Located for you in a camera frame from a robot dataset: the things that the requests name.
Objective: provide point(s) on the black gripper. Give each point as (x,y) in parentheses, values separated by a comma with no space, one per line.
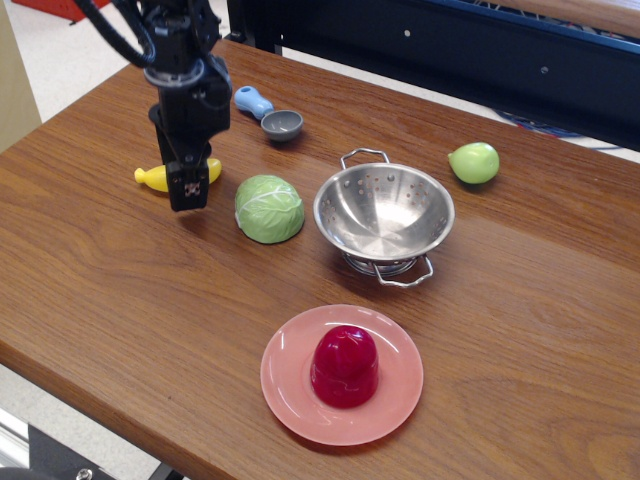
(193,107)

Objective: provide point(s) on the yellow toy banana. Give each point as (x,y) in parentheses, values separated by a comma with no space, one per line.
(155,178)

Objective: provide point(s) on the small steel colander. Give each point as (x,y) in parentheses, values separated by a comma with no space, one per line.
(384,217)

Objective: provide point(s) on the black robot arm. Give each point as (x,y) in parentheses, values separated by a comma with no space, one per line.
(172,34)

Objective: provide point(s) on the green toy cabbage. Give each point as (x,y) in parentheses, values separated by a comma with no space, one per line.
(268,209)

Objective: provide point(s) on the beige cabinet side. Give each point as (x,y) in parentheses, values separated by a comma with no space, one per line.
(19,112)

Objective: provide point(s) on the pink plastic plate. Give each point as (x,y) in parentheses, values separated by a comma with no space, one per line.
(286,380)

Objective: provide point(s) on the red box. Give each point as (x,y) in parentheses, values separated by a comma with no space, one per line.
(66,9)

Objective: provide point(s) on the red toy half fruit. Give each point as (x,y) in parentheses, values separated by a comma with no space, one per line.
(344,369)

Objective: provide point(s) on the green toy pear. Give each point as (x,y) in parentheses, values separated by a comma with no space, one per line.
(475,163)

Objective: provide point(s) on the blue handled grey scoop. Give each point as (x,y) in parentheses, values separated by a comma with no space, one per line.
(278,125)

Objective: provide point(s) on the black table leg bracket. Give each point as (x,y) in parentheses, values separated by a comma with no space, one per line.
(34,455)

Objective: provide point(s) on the black metal frame rail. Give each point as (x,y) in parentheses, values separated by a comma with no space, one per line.
(523,63)

